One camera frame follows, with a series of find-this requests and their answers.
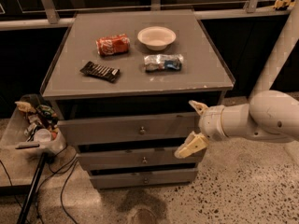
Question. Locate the white paper bowl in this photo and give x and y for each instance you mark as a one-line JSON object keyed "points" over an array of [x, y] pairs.
{"points": [[156, 37]]}

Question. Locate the metal window railing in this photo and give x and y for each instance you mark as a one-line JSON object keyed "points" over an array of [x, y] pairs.
{"points": [[124, 10]]}

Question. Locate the silver blue snack bag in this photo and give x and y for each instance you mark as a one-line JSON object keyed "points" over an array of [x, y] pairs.
{"points": [[163, 62]]}

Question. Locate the grey middle drawer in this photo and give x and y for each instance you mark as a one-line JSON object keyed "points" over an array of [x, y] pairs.
{"points": [[134, 158]]}

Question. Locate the grey bottom drawer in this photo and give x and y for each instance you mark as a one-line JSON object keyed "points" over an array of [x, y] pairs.
{"points": [[155, 178]]}

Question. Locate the grey top drawer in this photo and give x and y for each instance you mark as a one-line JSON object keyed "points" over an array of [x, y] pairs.
{"points": [[132, 128]]}

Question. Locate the grey drawer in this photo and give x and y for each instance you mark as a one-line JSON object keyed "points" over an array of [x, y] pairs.
{"points": [[132, 128], [134, 158], [155, 178]]}

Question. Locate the white cup in bin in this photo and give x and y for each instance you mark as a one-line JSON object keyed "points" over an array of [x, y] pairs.
{"points": [[42, 135]]}

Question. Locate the yellow clamp on railing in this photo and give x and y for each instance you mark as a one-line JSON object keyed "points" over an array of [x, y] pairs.
{"points": [[282, 4]]}

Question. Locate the black pole stand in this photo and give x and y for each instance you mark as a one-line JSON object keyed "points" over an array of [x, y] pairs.
{"points": [[32, 189]]}

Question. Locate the clear plastic trash bin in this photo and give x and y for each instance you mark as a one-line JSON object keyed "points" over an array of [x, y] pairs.
{"points": [[33, 113]]}

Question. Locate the black striped snack wrapper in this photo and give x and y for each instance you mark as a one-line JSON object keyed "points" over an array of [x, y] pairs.
{"points": [[100, 71]]}

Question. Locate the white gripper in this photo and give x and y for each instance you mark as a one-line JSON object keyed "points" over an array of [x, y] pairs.
{"points": [[210, 122]]}

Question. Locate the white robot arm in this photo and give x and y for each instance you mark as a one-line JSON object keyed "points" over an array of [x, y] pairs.
{"points": [[268, 116]]}

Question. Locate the grey drawer cabinet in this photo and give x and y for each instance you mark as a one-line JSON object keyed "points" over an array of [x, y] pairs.
{"points": [[204, 77]]}

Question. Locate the crushed red soda can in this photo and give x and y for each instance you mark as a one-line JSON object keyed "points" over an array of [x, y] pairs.
{"points": [[113, 44]]}

